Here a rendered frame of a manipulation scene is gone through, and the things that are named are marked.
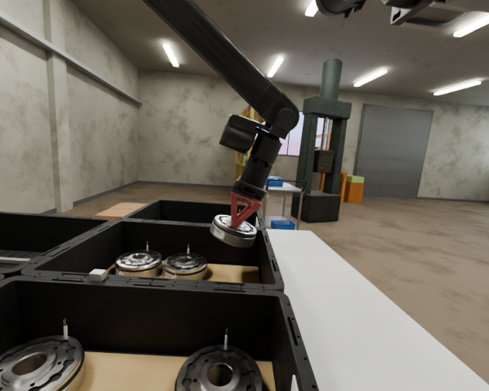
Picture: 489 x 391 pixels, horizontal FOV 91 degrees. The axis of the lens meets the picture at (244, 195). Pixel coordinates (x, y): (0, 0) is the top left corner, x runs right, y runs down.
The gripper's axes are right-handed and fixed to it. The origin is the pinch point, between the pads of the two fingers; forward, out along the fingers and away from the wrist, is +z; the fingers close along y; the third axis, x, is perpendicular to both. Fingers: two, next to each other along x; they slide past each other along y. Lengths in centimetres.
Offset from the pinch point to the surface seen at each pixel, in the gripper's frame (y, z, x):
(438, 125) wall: -816, -351, 566
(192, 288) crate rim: 21.6, 5.7, -3.3
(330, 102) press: -384, -148, 94
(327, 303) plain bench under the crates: -13.1, 17.3, 35.9
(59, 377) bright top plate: 29.8, 16.6, -13.4
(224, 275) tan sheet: -1.6, 14.5, 2.8
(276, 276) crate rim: 16.1, 1.8, 8.8
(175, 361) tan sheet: 23.8, 15.7, -1.5
